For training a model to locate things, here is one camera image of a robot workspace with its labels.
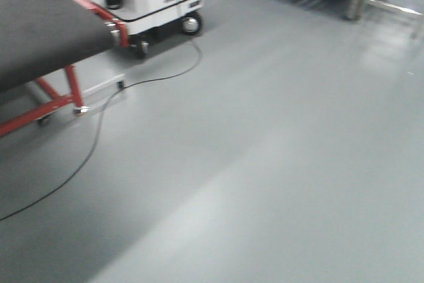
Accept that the black floor cable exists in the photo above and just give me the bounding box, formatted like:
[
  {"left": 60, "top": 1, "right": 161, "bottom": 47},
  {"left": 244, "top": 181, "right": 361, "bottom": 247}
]
[{"left": 0, "top": 39, "right": 203, "bottom": 223}]

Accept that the red frame conveyor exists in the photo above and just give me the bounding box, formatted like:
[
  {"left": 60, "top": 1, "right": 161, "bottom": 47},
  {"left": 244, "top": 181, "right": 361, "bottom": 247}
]
[{"left": 1, "top": 0, "right": 129, "bottom": 136}]

